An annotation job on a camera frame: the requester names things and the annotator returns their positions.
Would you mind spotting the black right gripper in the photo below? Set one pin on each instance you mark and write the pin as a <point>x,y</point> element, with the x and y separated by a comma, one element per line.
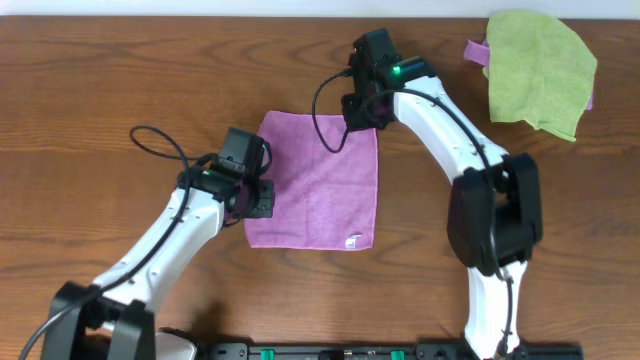
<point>355,120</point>

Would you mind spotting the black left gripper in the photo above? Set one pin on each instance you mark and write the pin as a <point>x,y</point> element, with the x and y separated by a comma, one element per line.
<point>265,207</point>

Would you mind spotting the purple microfiber cloth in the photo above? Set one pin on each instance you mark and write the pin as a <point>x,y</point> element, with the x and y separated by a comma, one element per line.
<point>323,201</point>

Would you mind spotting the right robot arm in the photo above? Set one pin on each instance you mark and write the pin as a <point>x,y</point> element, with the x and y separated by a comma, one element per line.
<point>494,215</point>

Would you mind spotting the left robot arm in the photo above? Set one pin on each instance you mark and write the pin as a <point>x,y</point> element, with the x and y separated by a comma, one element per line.
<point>114,316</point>

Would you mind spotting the green microfiber cloth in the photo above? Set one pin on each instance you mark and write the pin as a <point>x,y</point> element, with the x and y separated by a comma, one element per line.
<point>540,71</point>

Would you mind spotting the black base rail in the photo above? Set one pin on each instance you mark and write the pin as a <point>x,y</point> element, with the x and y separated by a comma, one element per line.
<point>430,350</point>

